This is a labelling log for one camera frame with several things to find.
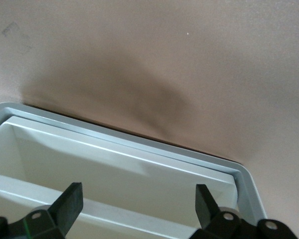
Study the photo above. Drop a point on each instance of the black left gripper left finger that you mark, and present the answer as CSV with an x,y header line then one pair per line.
x,y
64,211

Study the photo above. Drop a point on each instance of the brown table mat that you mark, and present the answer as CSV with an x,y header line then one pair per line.
x,y
149,37

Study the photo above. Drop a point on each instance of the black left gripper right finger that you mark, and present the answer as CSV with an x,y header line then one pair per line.
x,y
209,216

